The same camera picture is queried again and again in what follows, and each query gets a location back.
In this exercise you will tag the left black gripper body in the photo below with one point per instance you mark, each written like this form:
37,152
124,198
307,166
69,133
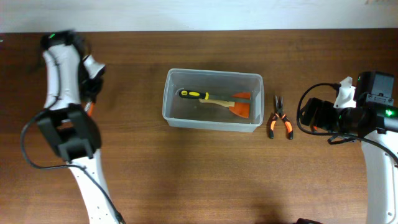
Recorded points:
91,86

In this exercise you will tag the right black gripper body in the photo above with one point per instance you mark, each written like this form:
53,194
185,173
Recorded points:
314,111

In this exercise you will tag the file with yellow-black handle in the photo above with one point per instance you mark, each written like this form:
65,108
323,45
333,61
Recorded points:
195,95

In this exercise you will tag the orange black needle-nose pliers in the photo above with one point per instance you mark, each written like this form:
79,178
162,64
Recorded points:
279,114

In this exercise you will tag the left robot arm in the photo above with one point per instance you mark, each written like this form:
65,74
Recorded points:
74,80

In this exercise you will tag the clear plastic container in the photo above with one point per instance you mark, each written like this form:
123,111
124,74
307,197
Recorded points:
189,113

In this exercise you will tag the dark object at edge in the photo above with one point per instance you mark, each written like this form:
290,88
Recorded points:
306,221

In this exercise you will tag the orange socket bit holder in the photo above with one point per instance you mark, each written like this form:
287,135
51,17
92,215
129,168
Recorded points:
90,109

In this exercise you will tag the orange scraper wooden handle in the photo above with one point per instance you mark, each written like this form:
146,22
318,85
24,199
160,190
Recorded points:
239,109

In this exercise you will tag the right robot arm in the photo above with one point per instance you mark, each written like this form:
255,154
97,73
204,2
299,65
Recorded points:
363,111

